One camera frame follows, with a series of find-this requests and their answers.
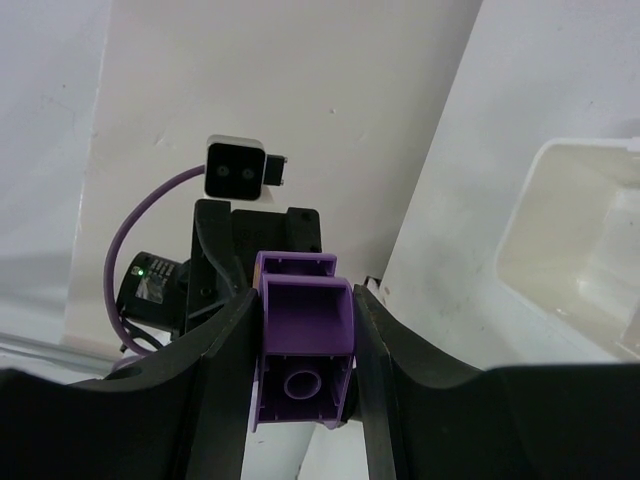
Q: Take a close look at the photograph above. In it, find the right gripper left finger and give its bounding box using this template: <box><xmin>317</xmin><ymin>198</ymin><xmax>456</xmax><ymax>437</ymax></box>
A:
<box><xmin>1</xmin><ymin>289</ymin><xmax>260</xmax><ymax>479</ymax></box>

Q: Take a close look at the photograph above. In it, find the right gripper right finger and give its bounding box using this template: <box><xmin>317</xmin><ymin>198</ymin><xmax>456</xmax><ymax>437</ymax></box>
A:
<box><xmin>354</xmin><ymin>286</ymin><xmax>639</xmax><ymax>479</ymax></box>

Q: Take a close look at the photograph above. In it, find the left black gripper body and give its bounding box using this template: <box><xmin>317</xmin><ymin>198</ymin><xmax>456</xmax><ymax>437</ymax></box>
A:
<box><xmin>116</xmin><ymin>200</ymin><xmax>322</xmax><ymax>340</ymax></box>

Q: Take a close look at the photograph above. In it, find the purple butterfly lego assembly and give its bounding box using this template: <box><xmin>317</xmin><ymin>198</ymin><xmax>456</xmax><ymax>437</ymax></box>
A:
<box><xmin>252</xmin><ymin>251</ymin><xmax>355</xmax><ymax>429</ymax></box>

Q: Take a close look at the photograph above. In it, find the white divided container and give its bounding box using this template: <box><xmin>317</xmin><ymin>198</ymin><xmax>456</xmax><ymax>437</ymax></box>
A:
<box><xmin>495</xmin><ymin>138</ymin><xmax>639</xmax><ymax>362</ymax></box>

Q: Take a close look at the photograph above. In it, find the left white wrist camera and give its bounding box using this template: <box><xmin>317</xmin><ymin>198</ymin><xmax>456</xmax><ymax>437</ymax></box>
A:
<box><xmin>204</xmin><ymin>135</ymin><xmax>288</xmax><ymax>201</ymax></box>

